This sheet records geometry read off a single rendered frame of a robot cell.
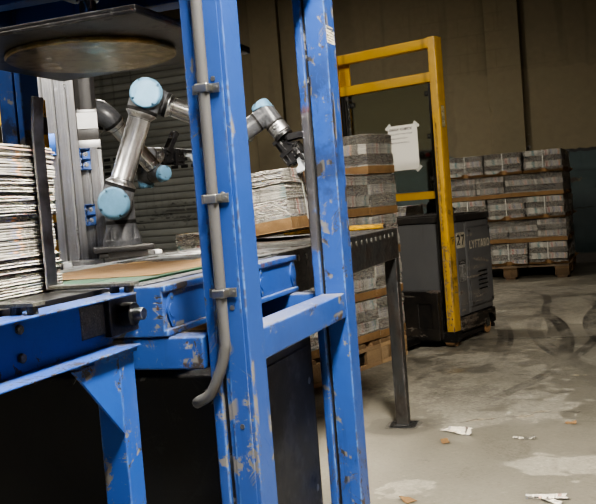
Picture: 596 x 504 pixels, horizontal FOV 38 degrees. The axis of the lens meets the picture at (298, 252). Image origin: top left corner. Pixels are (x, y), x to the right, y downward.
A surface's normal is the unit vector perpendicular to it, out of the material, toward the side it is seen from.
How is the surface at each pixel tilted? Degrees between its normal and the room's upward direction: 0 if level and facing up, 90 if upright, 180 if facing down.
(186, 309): 90
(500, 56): 90
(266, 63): 90
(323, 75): 90
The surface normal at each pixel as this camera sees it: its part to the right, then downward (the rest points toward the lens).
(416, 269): -0.60, 0.09
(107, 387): 0.94, -0.06
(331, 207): -0.33, 0.07
